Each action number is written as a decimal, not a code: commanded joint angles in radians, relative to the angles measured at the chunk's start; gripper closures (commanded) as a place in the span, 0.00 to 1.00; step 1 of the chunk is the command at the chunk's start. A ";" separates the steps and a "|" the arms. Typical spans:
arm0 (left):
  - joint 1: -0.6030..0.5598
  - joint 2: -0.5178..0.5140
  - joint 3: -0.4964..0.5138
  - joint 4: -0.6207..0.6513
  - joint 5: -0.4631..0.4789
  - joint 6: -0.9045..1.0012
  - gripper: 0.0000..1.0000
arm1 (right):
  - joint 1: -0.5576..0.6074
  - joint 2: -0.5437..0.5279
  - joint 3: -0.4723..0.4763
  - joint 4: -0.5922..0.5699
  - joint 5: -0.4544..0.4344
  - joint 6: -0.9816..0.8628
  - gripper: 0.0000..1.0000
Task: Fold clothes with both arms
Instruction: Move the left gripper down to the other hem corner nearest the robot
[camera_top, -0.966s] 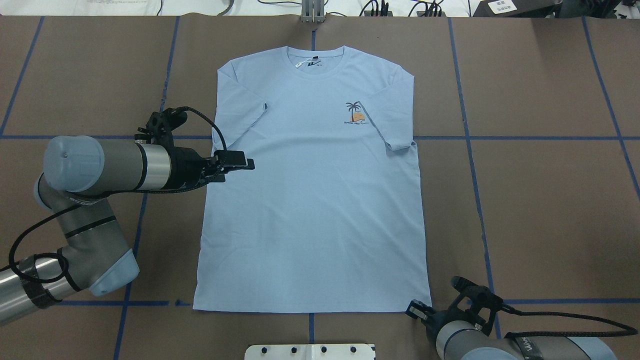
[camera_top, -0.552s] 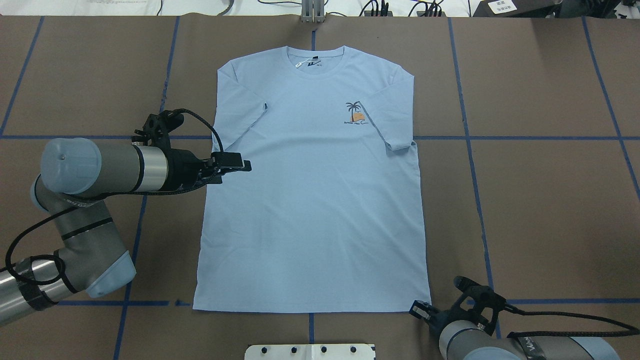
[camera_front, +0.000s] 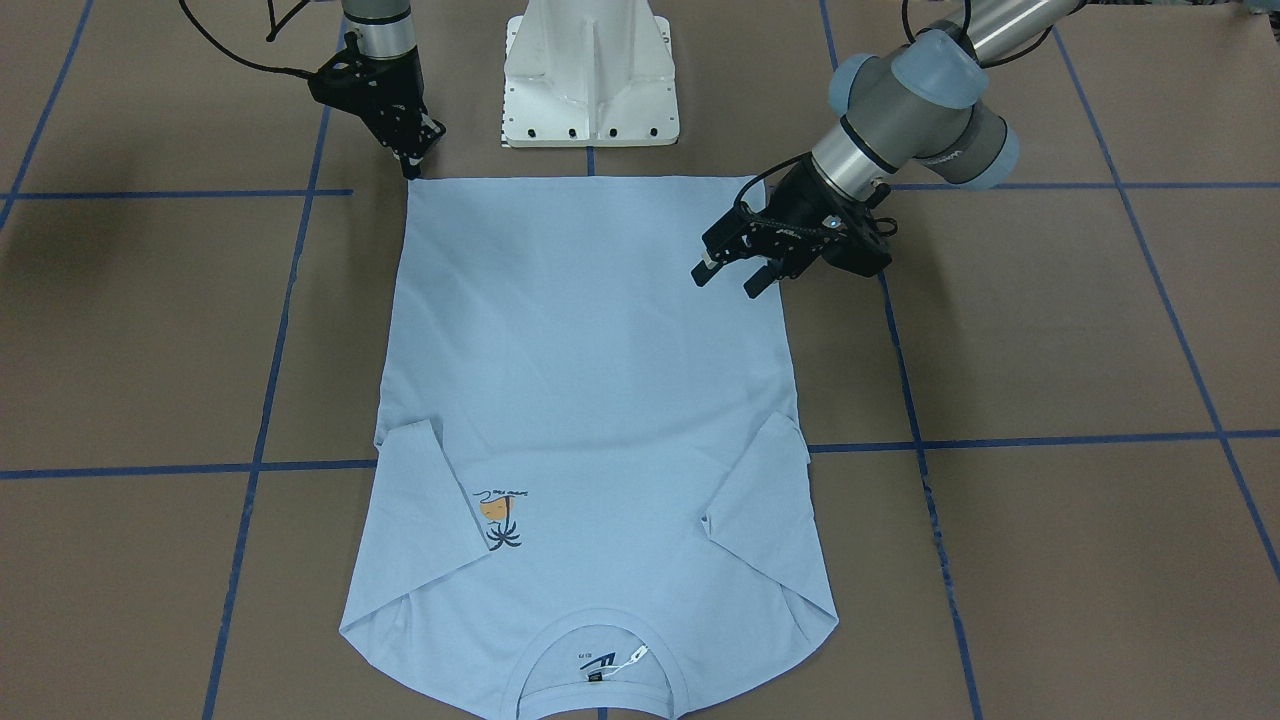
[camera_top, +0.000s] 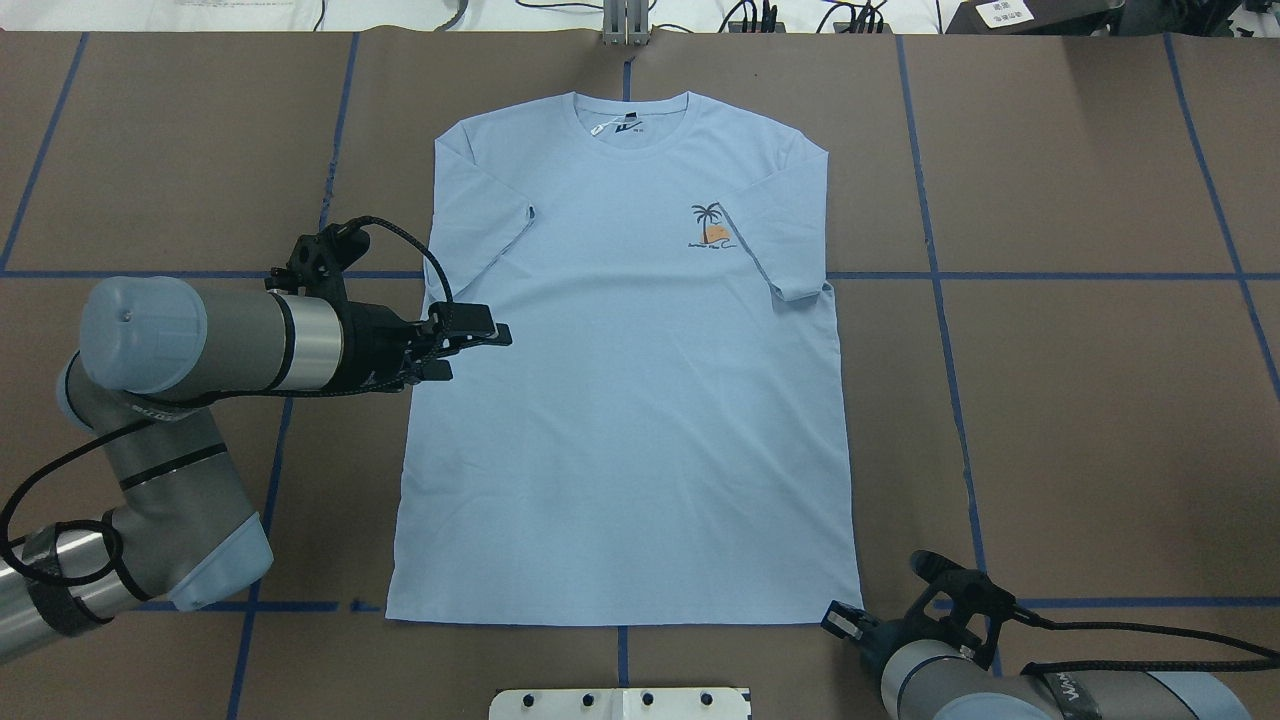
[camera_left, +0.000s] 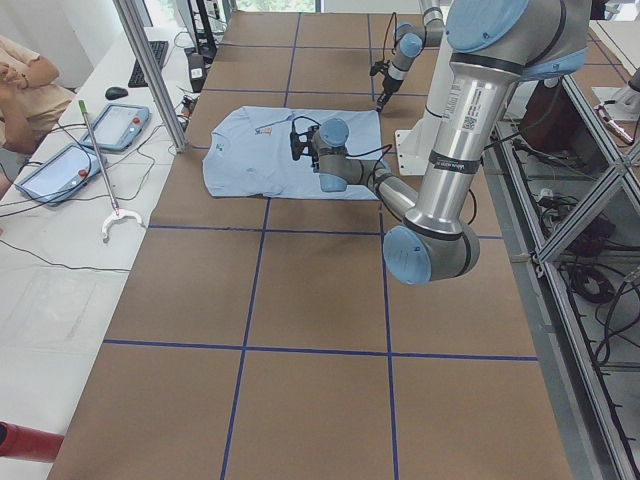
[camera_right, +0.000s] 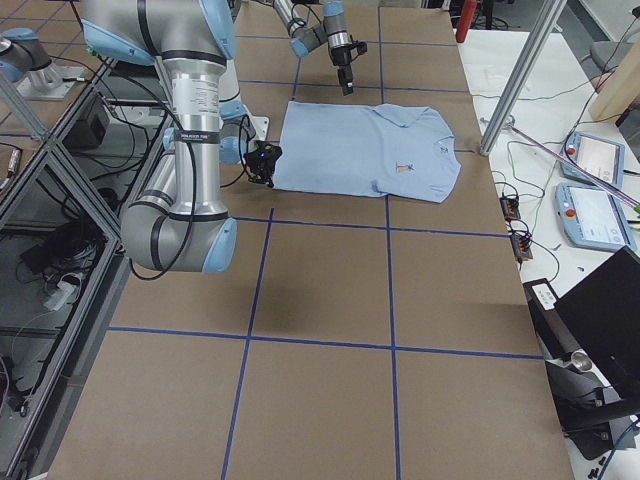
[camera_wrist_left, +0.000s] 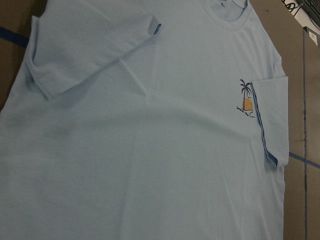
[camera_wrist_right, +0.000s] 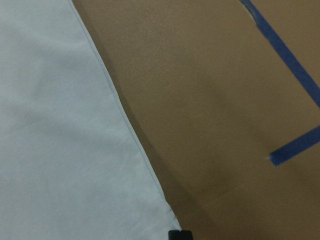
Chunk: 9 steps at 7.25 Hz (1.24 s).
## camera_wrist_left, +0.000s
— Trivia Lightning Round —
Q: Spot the light blue t-shirt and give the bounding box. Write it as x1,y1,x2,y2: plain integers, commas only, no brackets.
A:
0,0,289,240

